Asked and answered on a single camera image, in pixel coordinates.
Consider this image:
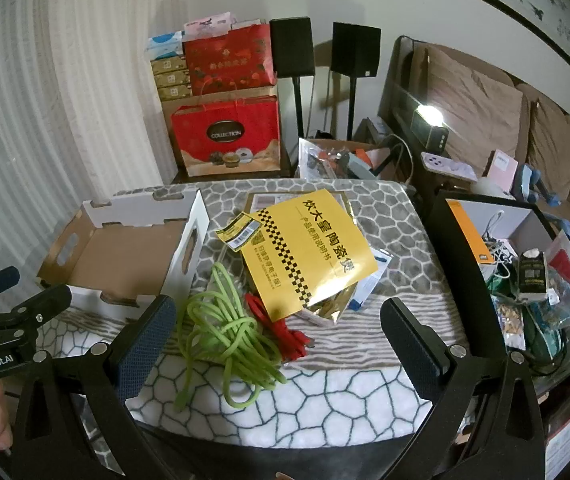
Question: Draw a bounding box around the white plastic packet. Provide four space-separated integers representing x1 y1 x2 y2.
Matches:
349 247 396 312

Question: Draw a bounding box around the yellow checkered manual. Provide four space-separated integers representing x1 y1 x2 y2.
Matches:
241 189 379 322

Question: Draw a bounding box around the small pink box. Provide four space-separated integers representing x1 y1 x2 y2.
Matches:
485 150 520 191

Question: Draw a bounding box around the red floral gift bag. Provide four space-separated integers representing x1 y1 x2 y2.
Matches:
184 22 278 97

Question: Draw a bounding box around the orange box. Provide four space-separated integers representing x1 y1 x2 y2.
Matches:
445 200 496 264

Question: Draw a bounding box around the gold foil bag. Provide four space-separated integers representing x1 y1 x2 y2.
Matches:
245 191 366 329

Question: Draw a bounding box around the black storage box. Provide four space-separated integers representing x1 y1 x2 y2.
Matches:
426 189 570 411

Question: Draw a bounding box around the green cable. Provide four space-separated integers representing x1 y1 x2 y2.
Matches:
174 261 288 410

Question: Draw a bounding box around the blue plastic tool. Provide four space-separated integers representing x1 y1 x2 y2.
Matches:
512 165 562 207

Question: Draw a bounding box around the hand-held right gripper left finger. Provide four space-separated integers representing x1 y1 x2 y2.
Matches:
0 294 178 480

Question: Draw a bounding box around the yellow barcode tag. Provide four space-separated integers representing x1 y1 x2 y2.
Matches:
215 212 262 251

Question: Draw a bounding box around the black speaker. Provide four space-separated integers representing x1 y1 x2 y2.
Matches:
331 22 382 79
270 17 314 80

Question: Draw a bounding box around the cardboard box of clutter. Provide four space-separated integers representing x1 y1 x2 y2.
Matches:
298 132 412 184

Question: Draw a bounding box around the large brown sofa cushion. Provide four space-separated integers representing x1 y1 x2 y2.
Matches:
424 45 524 172

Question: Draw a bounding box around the blue dotted tissue pack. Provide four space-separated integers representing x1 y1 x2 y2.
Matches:
146 31 186 61

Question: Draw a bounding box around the white and brown cardboard box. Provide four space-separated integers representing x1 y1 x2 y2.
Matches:
36 187 210 322

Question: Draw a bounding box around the dark green carton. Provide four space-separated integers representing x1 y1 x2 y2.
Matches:
517 249 548 302

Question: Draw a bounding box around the clear snack bag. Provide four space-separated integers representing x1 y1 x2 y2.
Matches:
490 295 528 352

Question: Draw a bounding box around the tan patterned box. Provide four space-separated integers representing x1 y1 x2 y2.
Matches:
153 71 190 87
157 85 194 102
150 57 188 74

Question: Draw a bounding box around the white striped curtain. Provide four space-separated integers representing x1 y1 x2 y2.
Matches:
0 0 178 286

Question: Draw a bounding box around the purple phone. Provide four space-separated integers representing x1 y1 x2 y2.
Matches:
420 151 478 184

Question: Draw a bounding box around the black speaker stand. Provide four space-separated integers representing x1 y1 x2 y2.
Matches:
292 77 306 137
347 76 358 141

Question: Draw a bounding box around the black lamp device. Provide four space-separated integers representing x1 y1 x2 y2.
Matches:
414 106 450 154

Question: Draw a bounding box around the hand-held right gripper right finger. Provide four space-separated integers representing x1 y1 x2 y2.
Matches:
380 297 566 480

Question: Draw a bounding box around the red cable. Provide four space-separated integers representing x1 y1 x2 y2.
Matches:
242 292 318 361

